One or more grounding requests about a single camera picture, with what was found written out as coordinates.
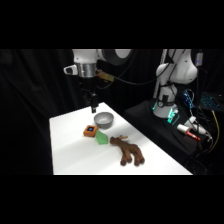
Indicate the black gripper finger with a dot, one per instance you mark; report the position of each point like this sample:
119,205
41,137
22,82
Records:
92,105
96,104

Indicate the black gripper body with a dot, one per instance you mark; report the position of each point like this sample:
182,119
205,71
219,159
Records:
87,86

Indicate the orange block with blue square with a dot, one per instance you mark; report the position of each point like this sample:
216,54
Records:
90,130

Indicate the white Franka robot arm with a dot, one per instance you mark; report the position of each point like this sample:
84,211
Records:
176,71

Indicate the green wedge block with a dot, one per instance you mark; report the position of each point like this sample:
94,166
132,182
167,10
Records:
101,138

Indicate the grey metal bowl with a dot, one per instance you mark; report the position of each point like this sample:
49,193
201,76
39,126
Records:
104,119

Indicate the yellow wrist connector piece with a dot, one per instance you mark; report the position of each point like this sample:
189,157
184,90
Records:
105,76

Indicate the black robot stand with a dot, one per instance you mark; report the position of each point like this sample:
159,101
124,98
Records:
150,123

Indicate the brown plush moose toy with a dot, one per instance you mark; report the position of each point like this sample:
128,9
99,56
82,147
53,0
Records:
130,152

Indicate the black curtain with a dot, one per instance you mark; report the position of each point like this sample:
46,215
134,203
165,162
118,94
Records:
30,110

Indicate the small green light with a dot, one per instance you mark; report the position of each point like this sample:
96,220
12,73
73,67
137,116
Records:
173,116

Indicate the blue backlit keyboard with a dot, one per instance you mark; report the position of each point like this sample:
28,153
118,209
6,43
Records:
210,101

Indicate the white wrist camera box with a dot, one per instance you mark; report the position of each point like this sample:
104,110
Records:
70,69

